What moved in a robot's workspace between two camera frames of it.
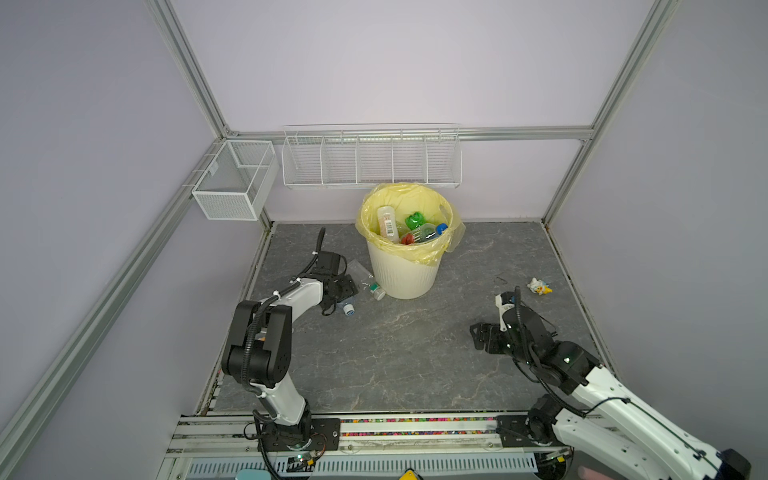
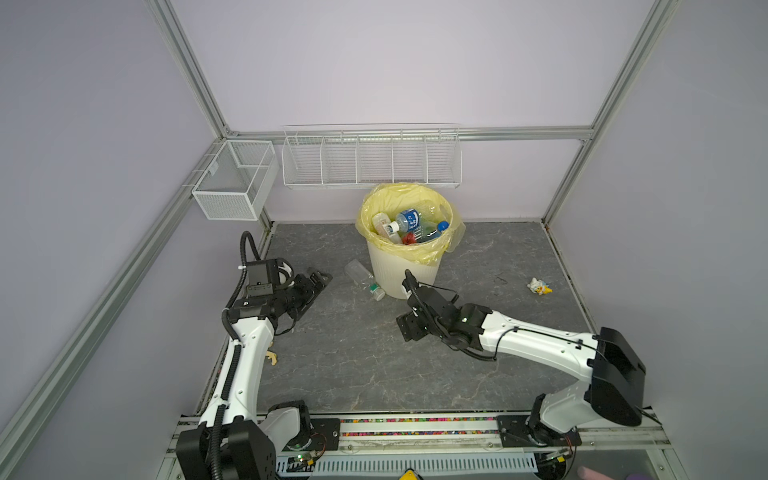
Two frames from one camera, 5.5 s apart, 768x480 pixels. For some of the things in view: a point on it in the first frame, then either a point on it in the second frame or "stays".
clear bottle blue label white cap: [347, 307] -> [408, 221]
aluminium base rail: [423, 437] stays
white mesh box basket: [238, 181] stays
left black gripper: [348, 287] -> [308, 292]
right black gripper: [493, 332] -> [407, 322]
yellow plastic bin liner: [408, 197] stays
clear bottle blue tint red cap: [425, 233] stays
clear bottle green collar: [367, 280] stays
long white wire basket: [367, 154] stays
